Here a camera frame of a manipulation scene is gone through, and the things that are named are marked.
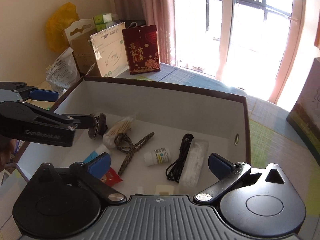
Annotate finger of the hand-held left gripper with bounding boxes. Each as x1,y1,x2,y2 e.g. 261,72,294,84
0,81,59,103
17,99,97,131

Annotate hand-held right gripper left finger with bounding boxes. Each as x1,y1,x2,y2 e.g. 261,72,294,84
32,152,127,205

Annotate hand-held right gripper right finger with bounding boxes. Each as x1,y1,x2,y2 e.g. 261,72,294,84
194,152,288,204

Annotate blue tube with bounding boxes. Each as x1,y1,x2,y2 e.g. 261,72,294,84
82,144,110,164

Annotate red snack packet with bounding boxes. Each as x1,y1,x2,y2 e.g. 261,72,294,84
100,168,123,187

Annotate brown scrunchie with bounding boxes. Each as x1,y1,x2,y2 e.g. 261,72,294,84
87,112,108,140

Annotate clear plastic toothpick box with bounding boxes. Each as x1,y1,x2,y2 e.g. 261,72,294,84
178,138,209,188

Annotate patterned braided hair clip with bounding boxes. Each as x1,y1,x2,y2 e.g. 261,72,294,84
114,131,155,177

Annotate black cable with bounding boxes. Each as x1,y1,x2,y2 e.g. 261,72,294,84
165,133,194,182

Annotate bag of cotton swabs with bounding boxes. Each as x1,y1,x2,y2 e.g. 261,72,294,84
102,115,137,147

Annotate white pill bottle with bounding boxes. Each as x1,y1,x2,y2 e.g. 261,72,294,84
144,148,172,167

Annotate brown cardboard box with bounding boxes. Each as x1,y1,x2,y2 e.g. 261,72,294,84
14,76,250,197

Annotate cream hair claw clip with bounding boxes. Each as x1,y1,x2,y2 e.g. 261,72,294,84
136,185,175,196

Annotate checked cloth covered desktop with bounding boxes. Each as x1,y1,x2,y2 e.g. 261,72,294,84
0,62,320,240

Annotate person's left hand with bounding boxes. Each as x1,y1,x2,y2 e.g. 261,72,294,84
0,136,16,173

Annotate clear printed plastic bag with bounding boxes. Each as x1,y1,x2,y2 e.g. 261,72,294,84
46,47,82,93

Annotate yellow plastic bag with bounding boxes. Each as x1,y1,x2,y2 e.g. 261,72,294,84
45,2,80,53

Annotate white tissue carton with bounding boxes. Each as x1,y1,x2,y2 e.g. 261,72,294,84
90,22,130,78

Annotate red gift box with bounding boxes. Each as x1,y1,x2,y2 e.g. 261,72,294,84
122,25,160,76

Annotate green tissue packs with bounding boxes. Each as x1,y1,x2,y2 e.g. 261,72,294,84
91,12,120,32

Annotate large milk carton with cow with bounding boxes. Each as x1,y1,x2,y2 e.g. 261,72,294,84
286,57,320,155

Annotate pink curtain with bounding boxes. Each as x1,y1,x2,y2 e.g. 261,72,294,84
106,0,178,67

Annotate glass balcony door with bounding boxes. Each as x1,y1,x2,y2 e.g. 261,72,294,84
172,0,308,103

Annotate brown carton with handle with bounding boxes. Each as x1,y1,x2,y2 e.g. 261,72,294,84
64,19,102,77

